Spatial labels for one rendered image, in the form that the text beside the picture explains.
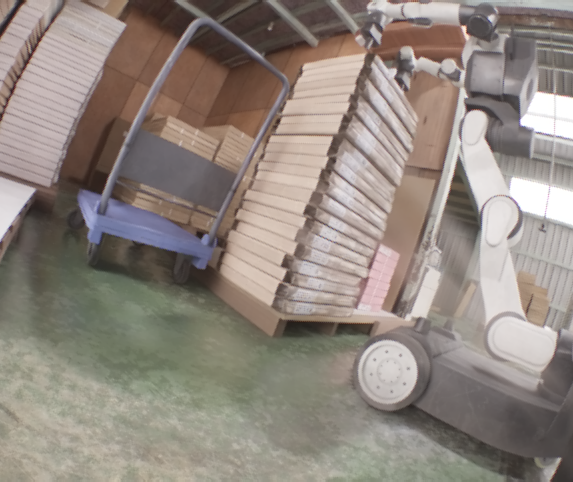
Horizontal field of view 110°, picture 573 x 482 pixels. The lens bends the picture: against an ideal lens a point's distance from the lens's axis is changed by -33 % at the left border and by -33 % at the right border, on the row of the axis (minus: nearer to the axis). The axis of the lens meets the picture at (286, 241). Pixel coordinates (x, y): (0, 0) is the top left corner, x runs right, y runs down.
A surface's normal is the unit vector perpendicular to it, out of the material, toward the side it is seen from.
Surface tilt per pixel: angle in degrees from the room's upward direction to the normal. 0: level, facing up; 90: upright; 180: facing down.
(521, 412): 90
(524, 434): 90
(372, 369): 90
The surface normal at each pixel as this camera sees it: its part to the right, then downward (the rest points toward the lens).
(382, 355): -0.69, -0.25
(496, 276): -0.76, 0.18
